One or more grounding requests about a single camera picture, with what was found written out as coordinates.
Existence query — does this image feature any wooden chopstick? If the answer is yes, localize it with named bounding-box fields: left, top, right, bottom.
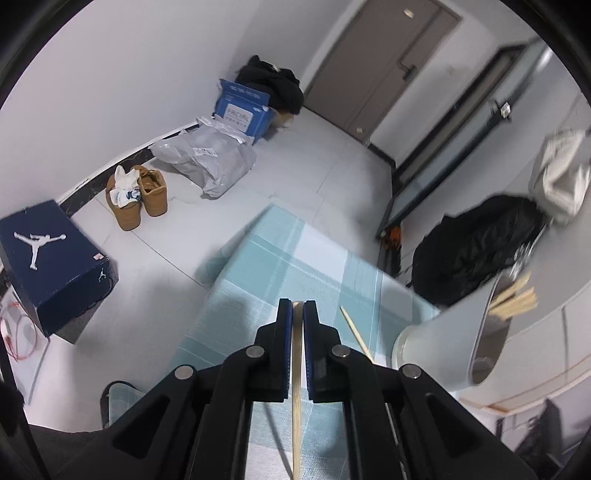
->
left=488, top=298, right=538, bottom=321
left=339, top=306, right=375, bottom=363
left=489, top=272, right=531, bottom=308
left=291, top=301, right=303, bottom=480
left=488, top=287, right=538, bottom=314

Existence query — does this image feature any white shoulder bag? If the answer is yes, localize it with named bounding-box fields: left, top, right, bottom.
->
left=528, top=129, right=590, bottom=225

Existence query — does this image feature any silver metal utensil holder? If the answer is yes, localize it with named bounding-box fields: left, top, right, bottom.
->
left=392, top=273, right=512, bottom=392

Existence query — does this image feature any black hanging jacket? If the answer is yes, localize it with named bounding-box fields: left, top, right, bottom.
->
left=412, top=194, right=548, bottom=307

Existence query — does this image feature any teal plaid tablecloth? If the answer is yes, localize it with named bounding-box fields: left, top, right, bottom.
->
left=100, top=204, right=442, bottom=480

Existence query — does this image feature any navy Jordan shoe box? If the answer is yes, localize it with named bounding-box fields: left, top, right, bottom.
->
left=1, top=200, right=118, bottom=344

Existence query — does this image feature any silver folded umbrella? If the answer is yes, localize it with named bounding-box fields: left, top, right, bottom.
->
left=509, top=225, right=548, bottom=280

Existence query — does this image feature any brown shoe with sock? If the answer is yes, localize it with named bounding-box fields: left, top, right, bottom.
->
left=105, top=165, right=141, bottom=231

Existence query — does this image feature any grey plastic bag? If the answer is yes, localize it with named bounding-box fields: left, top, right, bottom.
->
left=149, top=117, right=256, bottom=199

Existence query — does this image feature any black framed glass door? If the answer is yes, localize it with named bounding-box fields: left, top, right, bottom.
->
left=376, top=39, right=553, bottom=239

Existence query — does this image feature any blue cardboard box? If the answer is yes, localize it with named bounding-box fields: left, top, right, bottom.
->
left=213, top=79, right=276, bottom=144

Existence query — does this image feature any black clothes pile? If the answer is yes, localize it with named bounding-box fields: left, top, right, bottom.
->
left=235, top=55, right=304, bottom=115

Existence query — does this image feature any grey entrance door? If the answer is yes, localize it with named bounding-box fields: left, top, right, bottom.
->
left=304, top=0, right=462, bottom=143

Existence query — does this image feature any red cable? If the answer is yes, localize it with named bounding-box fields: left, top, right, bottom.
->
left=0, top=301, right=38, bottom=361

